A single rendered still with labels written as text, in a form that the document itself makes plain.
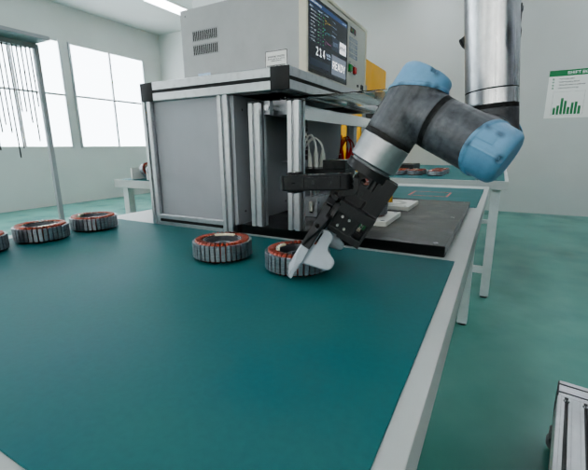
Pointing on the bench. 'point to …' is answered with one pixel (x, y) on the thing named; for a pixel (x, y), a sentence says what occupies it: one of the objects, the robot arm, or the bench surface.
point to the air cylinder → (315, 203)
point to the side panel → (190, 162)
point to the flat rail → (334, 117)
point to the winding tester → (262, 38)
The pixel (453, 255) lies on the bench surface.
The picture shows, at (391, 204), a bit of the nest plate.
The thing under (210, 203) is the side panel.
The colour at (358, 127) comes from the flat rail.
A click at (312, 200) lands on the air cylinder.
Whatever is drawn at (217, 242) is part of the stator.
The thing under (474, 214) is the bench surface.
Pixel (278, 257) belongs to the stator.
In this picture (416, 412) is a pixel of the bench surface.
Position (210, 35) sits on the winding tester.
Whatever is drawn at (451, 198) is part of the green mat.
